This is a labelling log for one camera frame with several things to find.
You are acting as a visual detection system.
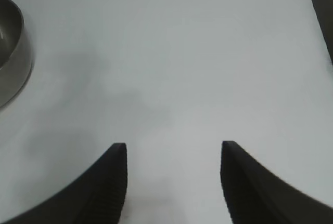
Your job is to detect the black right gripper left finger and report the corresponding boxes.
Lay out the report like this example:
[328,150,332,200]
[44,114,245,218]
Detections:
[0,142,129,224]

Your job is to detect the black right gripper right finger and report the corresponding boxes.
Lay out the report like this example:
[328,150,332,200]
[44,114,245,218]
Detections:
[221,140,333,224]

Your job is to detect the stainless steel mixing bowl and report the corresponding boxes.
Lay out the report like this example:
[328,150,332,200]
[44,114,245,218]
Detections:
[0,0,35,108]

